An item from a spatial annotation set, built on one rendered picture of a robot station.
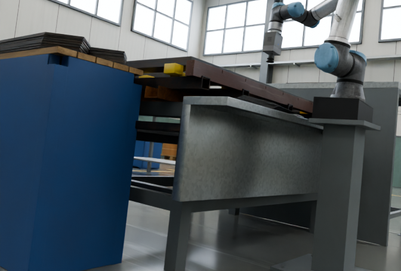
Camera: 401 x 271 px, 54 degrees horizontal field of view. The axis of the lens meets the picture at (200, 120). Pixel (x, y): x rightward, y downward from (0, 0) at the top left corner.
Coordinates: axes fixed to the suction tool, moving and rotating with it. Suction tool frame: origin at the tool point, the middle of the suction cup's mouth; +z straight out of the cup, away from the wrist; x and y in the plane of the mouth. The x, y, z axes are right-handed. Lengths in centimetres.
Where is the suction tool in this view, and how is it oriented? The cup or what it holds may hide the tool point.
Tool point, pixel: (270, 61)
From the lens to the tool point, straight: 213.8
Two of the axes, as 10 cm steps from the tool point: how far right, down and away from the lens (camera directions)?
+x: 7.8, 0.8, -6.3
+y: -6.1, -1.8, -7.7
